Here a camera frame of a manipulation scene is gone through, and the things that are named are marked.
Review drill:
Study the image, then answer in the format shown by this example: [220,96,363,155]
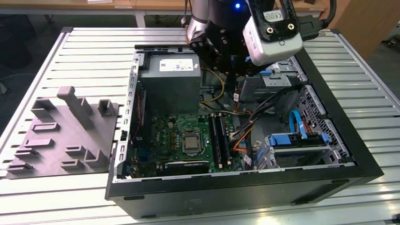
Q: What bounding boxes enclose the silver CPU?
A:
[183,136,200,150]

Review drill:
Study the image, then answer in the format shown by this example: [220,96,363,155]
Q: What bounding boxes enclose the green motherboard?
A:
[127,112,248,179]

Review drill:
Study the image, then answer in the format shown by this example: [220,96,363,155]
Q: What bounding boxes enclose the grey parts rack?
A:
[0,86,124,180]

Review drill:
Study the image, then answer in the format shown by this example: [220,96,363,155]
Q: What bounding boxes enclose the thick black camera cable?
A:
[295,0,338,41]

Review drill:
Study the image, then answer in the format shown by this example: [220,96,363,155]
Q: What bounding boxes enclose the metal disk bay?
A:
[264,135,340,168]

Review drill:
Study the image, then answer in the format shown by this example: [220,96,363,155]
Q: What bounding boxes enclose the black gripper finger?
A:
[234,42,267,77]
[190,30,235,81]

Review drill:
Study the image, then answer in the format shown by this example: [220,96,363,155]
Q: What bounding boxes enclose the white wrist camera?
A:
[242,0,304,67]

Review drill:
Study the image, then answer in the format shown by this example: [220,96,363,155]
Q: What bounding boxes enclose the wheeled chair base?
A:
[380,22,400,49]

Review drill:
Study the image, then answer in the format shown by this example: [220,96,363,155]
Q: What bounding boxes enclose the wooden cabinet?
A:
[332,0,400,60]

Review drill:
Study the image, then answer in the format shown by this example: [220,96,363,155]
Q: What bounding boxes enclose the blue SATA cable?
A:
[290,109,310,140]

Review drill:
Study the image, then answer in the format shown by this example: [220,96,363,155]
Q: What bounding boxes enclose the black PC case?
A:
[104,44,384,220]

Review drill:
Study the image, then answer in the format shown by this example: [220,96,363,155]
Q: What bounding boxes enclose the yellow wire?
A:
[200,67,226,103]

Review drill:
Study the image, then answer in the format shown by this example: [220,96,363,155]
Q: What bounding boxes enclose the hard disk in blue carrier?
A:
[268,132,330,148]

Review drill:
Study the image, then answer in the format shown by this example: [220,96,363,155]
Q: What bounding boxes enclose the metal optical drive cage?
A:
[239,56,310,101]

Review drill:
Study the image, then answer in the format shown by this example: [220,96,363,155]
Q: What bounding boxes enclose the orange wires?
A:
[232,135,251,153]

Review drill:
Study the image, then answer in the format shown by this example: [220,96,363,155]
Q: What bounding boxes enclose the black cable bundle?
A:
[231,85,304,141]

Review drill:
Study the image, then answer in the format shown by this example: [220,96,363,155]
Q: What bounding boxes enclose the black graphics card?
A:
[164,159,211,175]

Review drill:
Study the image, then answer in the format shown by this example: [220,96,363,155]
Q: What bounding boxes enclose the grey power supply unit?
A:
[139,54,203,113]

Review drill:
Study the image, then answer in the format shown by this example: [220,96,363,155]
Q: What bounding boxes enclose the blue drive bay clip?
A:
[230,55,275,76]

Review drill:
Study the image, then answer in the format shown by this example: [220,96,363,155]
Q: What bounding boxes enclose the wooden desk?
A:
[0,0,328,29]

